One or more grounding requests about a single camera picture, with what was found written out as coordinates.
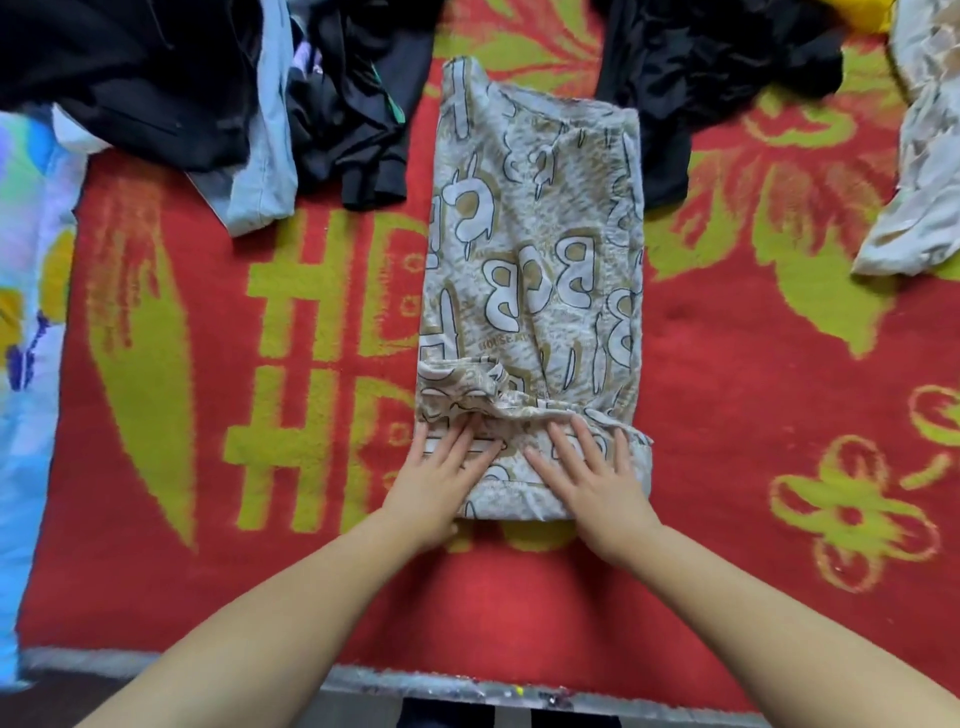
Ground person's right hand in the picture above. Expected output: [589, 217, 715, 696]
[523, 415, 663, 569]

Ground person's left hand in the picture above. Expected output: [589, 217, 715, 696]
[382, 417, 507, 554]

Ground beige patterned garment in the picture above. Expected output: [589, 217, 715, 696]
[415, 57, 656, 522]

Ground pile of mixed clothes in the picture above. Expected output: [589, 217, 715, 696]
[0, 0, 960, 279]

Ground person's right forearm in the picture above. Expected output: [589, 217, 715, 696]
[607, 525, 960, 728]

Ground person's left forearm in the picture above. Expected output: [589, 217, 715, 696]
[75, 517, 452, 728]

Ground person's blue trousers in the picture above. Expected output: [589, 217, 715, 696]
[393, 693, 624, 728]

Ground red and yellow blanket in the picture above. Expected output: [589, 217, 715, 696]
[15, 0, 960, 714]

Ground blue patterned pillow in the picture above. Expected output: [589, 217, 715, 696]
[0, 108, 89, 689]

